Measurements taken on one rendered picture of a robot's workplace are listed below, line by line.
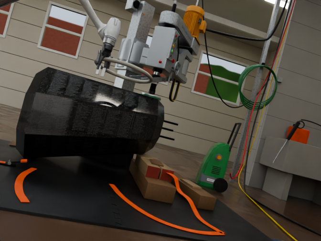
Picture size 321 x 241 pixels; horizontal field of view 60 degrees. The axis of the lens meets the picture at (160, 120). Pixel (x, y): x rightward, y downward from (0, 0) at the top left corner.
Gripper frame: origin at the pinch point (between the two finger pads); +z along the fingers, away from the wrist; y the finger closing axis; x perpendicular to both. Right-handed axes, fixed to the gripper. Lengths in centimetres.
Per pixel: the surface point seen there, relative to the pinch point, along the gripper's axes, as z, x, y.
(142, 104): 8, 8, 65
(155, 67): -32, 12, 76
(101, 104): 20.2, 22.4, 29.8
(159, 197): 81, -44, 55
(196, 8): -129, 23, 134
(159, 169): 62, -30, 65
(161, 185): 71, -43, 53
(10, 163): 84, 44, -20
